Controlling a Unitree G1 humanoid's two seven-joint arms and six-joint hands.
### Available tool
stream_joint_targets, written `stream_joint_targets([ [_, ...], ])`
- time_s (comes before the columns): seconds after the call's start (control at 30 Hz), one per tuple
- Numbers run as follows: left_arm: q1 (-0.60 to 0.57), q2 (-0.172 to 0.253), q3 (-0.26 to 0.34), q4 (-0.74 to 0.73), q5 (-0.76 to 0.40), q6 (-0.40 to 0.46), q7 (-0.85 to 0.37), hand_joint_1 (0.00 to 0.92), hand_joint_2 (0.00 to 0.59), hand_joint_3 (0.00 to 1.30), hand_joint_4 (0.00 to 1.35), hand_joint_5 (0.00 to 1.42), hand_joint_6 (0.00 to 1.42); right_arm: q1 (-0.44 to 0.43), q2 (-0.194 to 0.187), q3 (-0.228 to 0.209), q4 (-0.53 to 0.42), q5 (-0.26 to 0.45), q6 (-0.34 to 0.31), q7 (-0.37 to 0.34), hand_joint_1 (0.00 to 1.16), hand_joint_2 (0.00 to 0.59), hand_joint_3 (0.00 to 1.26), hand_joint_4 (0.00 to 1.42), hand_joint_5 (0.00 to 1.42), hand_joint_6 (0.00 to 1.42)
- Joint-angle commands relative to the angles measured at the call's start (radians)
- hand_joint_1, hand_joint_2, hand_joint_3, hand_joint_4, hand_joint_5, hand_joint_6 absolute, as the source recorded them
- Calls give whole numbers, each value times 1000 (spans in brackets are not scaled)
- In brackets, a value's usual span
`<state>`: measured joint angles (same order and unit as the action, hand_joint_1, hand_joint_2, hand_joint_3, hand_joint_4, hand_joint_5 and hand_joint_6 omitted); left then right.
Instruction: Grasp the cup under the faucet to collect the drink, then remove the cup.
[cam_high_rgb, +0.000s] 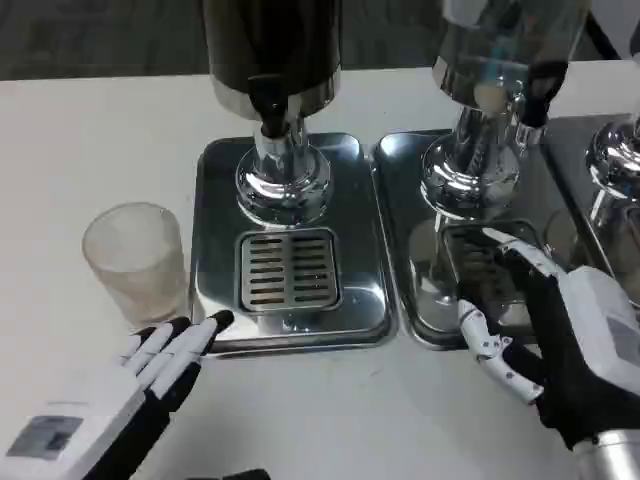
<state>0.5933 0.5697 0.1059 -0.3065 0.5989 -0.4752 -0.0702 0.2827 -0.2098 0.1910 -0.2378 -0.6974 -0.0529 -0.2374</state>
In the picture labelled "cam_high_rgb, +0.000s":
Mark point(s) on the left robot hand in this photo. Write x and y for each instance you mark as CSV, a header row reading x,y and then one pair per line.
x,y
90,415

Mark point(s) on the chrome dispenser stand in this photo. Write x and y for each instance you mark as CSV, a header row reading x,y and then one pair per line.
x,y
615,155

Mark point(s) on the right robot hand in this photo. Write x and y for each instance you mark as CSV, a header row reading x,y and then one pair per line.
x,y
590,320

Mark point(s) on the black dispenser tap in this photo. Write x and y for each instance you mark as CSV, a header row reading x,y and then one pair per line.
x,y
267,100
542,95

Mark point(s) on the black frame bar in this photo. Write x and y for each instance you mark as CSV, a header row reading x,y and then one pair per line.
x,y
605,25

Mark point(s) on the clear ribbed glass cup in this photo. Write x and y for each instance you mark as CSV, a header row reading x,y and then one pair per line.
x,y
135,280

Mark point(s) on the clear drink dispenser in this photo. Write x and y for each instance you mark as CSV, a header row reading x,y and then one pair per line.
x,y
465,175

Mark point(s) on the dark drink dispenser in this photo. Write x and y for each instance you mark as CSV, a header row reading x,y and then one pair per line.
x,y
285,185

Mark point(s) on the steel drip tray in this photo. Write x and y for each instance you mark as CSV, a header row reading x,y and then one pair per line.
x,y
570,165
400,225
360,225

